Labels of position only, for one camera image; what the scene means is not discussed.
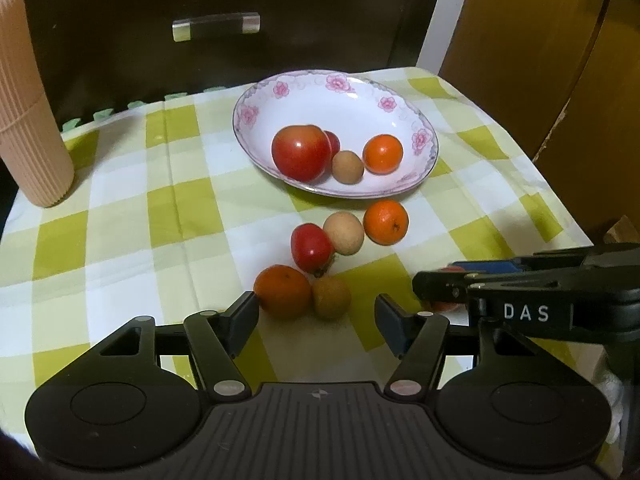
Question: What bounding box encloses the brown wooden wardrobe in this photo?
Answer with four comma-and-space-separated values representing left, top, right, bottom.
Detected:
439, 0, 640, 247

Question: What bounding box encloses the green white checked tablecloth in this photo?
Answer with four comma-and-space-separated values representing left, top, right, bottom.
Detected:
0, 66, 626, 463

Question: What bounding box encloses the white plate with pink flowers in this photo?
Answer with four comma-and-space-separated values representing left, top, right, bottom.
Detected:
231, 69, 440, 199

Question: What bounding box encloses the brown longan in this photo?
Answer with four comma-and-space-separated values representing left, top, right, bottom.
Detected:
312, 276, 352, 320
332, 150, 365, 184
323, 211, 365, 256

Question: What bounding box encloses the clear metal drawer handle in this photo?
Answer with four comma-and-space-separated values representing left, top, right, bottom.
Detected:
171, 10, 262, 42

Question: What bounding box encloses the pink ribbed container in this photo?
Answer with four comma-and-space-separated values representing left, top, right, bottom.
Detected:
0, 0, 76, 208

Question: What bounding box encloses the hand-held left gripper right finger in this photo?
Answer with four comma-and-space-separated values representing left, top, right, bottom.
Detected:
375, 294, 546, 403

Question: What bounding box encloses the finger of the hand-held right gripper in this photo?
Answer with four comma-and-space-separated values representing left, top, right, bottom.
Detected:
446, 246, 597, 274
412, 270, 562, 307

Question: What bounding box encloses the dark wooden cabinet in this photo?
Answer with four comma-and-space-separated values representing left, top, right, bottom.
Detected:
0, 0, 453, 128

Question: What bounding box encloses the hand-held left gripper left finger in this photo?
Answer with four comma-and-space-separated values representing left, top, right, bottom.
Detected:
85, 290, 261, 403

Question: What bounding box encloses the large red tomato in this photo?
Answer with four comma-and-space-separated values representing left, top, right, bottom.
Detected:
271, 125, 333, 183

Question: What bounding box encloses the green foam mat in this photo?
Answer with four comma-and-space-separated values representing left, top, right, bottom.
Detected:
60, 85, 227, 134

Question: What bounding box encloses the small orange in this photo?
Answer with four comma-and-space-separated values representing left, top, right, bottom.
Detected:
253, 265, 313, 319
363, 199, 410, 247
362, 134, 404, 176

